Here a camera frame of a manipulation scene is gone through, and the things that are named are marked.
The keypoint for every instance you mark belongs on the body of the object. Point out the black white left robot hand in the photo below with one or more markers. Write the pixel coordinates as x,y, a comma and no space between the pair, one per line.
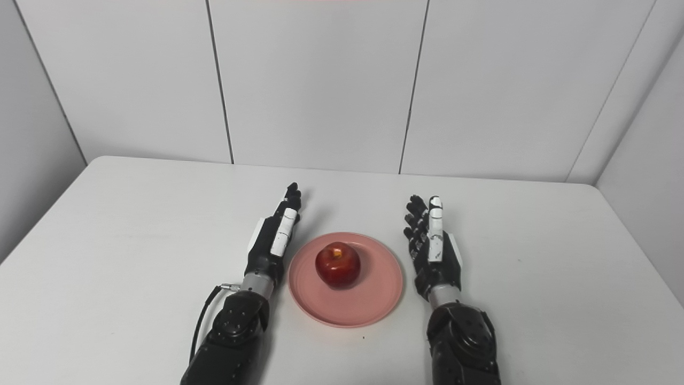
264,256

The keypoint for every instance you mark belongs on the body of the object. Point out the red apple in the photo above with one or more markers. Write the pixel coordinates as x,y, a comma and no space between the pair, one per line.
337,267

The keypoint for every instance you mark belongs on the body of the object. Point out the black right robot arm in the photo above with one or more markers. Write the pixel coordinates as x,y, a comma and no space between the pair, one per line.
462,342

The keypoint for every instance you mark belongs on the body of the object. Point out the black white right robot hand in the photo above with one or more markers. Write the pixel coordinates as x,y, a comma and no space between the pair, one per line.
441,272

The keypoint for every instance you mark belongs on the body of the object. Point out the pink plastic plate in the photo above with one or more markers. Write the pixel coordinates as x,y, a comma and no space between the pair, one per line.
374,299

